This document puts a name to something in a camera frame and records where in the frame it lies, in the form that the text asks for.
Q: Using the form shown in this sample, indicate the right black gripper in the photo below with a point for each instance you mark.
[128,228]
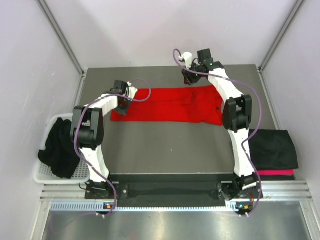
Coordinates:
[187,78]

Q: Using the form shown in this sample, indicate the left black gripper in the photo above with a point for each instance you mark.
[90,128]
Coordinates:
[123,111]

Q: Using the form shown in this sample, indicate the red t shirt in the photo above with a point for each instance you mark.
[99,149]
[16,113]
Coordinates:
[186,104]

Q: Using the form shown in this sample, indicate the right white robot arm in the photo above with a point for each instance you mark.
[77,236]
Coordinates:
[237,107]

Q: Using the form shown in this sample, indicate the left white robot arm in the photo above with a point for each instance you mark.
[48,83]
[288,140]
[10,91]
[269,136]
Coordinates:
[87,126]

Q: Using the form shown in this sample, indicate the black t shirt in basket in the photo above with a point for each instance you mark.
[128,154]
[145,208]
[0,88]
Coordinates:
[59,153]

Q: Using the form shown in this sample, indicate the folded black t shirt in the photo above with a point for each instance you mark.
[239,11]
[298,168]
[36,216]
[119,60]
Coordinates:
[273,150]

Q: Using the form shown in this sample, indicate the white plastic basket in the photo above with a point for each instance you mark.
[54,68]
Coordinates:
[43,173]

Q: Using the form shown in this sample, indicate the folded pink t shirt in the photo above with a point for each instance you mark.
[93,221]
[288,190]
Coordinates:
[280,172]

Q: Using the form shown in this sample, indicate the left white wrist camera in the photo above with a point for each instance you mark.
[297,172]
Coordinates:
[130,90]

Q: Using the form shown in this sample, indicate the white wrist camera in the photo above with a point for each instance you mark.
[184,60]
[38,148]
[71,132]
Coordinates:
[187,59]
[130,90]

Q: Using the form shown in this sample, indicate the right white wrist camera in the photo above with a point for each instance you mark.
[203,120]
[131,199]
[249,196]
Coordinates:
[187,59]

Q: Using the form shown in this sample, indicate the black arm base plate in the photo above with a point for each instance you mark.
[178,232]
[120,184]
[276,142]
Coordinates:
[174,190]

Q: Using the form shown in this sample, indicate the white slotted cable duct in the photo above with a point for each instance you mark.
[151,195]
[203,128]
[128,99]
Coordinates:
[100,206]

